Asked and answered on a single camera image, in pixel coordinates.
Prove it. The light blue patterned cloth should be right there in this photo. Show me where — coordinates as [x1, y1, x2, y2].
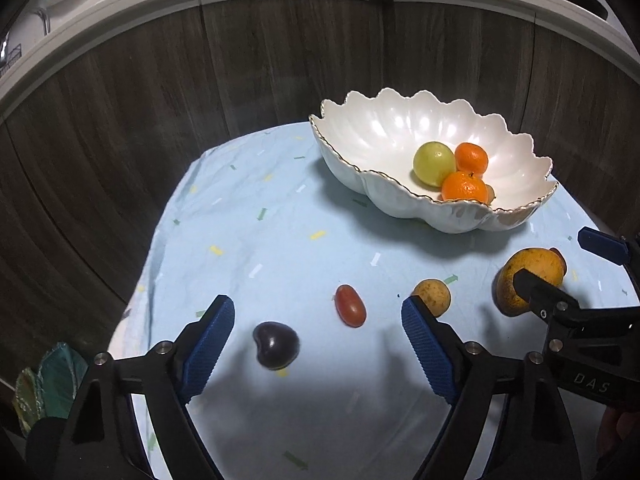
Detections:
[107, 120, 640, 480]

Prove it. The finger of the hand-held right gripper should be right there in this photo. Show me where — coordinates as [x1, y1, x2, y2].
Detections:
[514, 268, 579, 328]
[577, 227, 640, 281]

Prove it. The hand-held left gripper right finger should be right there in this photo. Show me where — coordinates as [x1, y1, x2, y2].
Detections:
[401, 296, 583, 480]

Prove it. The white scalloped bowl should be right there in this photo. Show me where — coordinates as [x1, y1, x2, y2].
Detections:
[308, 87, 559, 234]

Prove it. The dark purple plum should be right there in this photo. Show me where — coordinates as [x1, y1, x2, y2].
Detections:
[252, 321, 301, 371]

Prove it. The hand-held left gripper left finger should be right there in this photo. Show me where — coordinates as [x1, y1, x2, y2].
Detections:
[60, 294, 236, 480]

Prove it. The green apple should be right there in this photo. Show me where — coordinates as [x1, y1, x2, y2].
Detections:
[412, 141, 457, 187]

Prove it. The dark wood cabinet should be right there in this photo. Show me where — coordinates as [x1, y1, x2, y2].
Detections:
[0, 0, 640, 411]

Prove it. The red grape tomato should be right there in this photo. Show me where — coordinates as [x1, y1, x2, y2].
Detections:
[334, 284, 367, 328]

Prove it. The orange mandarin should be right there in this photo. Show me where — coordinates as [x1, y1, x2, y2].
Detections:
[454, 142, 489, 177]
[440, 171, 488, 204]

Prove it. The person's right hand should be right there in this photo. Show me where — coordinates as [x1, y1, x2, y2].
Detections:
[597, 405, 640, 459]

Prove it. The yellow mango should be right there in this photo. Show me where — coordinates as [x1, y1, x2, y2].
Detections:
[495, 247, 568, 317]

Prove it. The wire sink basket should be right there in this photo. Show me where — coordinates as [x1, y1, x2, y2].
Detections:
[0, 42, 23, 76]

